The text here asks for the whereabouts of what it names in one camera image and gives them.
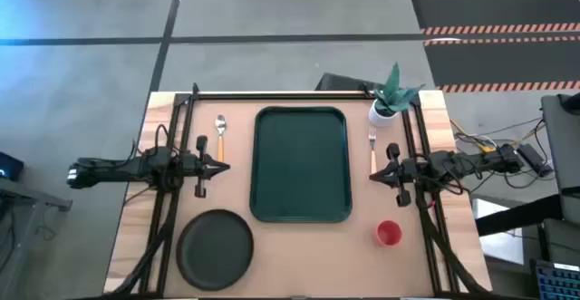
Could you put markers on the black device with blue light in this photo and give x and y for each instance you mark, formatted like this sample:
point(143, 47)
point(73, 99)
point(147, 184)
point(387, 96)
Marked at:
point(9, 166)

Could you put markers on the beige table mat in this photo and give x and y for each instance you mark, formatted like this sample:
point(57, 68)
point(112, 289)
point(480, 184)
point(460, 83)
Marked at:
point(308, 264)

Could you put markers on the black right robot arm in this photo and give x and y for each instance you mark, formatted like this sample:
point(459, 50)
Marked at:
point(476, 161)

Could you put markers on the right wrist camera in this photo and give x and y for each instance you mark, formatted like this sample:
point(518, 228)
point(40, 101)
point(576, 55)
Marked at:
point(414, 169)

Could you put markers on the black beam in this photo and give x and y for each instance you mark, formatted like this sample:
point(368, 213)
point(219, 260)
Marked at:
point(516, 216)

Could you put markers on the backlit computer keyboard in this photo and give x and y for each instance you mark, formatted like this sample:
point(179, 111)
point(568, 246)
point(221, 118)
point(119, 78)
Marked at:
point(557, 286)

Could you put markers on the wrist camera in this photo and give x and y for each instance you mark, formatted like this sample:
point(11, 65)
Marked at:
point(414, 169)
point(188, 165)

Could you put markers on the black power adapter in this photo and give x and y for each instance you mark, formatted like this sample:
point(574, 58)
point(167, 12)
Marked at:
point(534, 159)

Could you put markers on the white box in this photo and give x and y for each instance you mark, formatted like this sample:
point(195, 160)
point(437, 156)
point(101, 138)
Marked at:
point(498, 245)

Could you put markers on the black hazard-striped floor mat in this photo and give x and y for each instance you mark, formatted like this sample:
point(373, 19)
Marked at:
point(498, 7)

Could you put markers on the black aluminium table frame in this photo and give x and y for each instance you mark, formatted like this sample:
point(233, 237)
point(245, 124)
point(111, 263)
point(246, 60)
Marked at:
point(272, 96)

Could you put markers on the grey desk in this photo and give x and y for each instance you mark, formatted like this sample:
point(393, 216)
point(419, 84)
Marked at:
point(27, 193)

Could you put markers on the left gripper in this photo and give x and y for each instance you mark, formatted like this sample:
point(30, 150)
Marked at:
point(201, 190)

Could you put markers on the dark grey round plate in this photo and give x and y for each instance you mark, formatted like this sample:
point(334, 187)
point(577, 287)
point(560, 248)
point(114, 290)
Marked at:
point(213, 250)

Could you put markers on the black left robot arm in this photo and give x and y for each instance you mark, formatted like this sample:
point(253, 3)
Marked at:
point(113, 168)

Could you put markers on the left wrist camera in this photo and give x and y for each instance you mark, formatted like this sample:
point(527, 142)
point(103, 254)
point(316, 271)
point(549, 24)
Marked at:
point(188, 165)

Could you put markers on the dark green tray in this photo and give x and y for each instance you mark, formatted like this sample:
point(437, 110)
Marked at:
point(299, 164)

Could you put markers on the green plant in white pot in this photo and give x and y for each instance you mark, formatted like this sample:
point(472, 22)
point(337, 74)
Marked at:
point(383, 116)

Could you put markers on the grey monitor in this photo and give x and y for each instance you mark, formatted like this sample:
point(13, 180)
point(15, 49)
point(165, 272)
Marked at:
point(566, 155)

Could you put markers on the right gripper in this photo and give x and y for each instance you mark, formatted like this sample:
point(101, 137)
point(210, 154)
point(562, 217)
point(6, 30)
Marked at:
point(403, 199)

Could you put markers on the black chair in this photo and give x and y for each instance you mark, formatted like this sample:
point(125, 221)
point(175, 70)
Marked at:
point(340, 82)

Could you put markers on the red plastic cup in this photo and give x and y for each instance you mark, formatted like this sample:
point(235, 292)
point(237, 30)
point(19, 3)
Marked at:
point(388, 234)

